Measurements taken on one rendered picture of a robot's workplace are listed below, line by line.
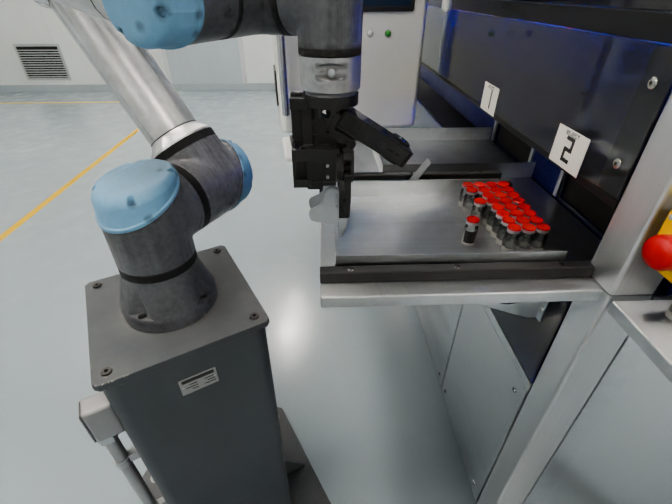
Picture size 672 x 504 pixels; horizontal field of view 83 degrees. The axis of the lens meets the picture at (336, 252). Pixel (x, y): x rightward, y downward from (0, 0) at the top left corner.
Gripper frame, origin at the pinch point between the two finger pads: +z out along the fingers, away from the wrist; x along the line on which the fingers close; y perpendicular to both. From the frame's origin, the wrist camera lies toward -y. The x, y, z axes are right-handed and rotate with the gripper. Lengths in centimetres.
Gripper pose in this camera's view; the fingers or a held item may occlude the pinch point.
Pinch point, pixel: (344, 228)
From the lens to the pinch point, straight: 59.4
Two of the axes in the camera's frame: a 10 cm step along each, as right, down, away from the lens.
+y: -10.0, 0.2, -0.3
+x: 0.4, 5.7, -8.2
